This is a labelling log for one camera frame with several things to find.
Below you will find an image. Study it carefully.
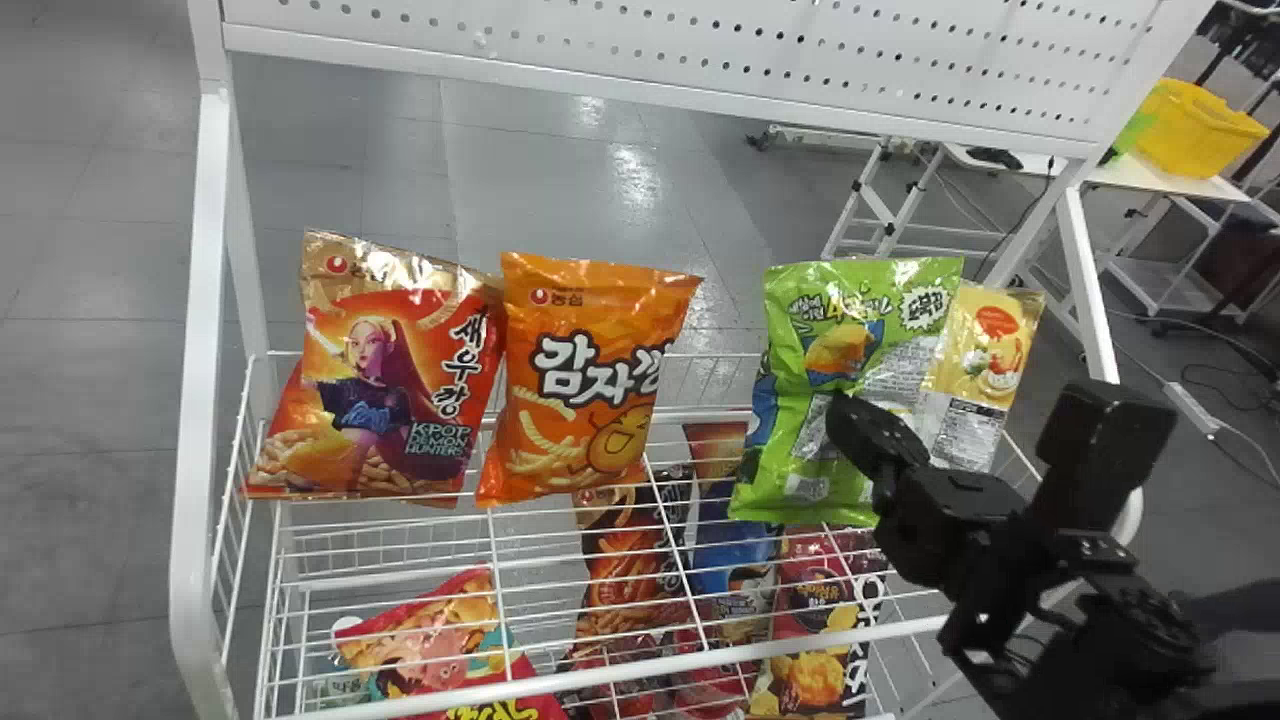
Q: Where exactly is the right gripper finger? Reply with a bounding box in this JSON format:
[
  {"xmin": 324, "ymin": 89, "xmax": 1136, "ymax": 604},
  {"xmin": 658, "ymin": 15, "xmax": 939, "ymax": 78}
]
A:
[{"xmin": 824, "ymin": 391, "xmax": 932, "ymax": 498}]

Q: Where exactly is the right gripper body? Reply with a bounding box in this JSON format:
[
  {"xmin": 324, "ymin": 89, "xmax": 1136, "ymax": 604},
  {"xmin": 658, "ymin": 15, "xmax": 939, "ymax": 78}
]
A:
[{"xmin": 872, "ymin": 462, "xmax": 1033, "ymax": 591}]

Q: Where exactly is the yellow basket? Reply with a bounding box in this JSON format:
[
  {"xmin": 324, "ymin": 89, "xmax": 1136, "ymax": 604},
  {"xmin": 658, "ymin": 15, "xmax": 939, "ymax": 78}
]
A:
[{"xmin": 1133, "ymin": 77, "xmax": 1272, "ymax": 180}]

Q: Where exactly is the green snack packet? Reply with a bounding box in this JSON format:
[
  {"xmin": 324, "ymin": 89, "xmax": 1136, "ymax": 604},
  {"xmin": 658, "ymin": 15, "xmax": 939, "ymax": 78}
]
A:
[{"xmin": 727, "ymin": 256, "xmax": 965, "ymax": 529}]

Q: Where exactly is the yellow snack packet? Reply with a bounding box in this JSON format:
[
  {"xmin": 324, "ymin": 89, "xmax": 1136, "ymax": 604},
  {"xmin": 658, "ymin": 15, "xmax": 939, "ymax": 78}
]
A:
[{"xmin": 914, "ymin": 282, "xmax": 1047, "ymax": 474}]

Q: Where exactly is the dark red snack packet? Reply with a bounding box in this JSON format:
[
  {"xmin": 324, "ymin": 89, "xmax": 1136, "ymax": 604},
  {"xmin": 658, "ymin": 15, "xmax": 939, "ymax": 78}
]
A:
[{"xmin": 748, "ymin": 524, "xmax": 889, "ymax": 720}]

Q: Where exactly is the blue snack packet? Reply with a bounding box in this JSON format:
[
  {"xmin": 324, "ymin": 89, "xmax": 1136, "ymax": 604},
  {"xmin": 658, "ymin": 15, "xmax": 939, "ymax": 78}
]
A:
[{"xmin": 682, "ymin": 420, "xmax": 783, "ymax": 626}]

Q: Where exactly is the black snack packet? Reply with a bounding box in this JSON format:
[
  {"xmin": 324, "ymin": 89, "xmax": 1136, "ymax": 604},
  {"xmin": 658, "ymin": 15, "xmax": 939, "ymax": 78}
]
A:
[{"xmin": 556, "ymin": 464, "xmax": 698, "ymax": 720}]

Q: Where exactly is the orange snack packet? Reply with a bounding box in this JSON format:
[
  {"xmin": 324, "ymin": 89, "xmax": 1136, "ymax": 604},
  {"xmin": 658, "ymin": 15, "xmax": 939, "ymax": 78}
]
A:
[{"xmin": 474, "ymin": 251, "xmax": 705, "ymax": 509}]

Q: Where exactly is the white side table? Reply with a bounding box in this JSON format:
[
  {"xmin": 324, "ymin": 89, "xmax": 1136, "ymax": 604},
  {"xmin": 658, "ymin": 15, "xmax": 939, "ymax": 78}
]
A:
[{"xmin": 1084, "ymin": 148, "xmax": 1280, "ymax": 323}]

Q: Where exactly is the red cartoon snack packet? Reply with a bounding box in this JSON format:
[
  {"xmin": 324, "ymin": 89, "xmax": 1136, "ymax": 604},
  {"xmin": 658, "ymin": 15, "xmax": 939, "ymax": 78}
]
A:
[{"xmin": 333, "ymin": 567, "xmax": 568, "ymax": 720}]

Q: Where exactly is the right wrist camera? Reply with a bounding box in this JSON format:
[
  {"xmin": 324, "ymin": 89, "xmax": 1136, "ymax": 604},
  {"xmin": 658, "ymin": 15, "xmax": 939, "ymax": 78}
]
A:
[{"xmin": 1032, "ymin": 379, "xmax": 1179, "ymax": 537}]

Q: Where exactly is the white wire rack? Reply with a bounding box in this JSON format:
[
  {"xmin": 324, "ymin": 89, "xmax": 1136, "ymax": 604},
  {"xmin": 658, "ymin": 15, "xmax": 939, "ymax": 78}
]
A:
[{"xmin": 168, "ymin": 0, "xmax": 1217, "ymax": 720}]

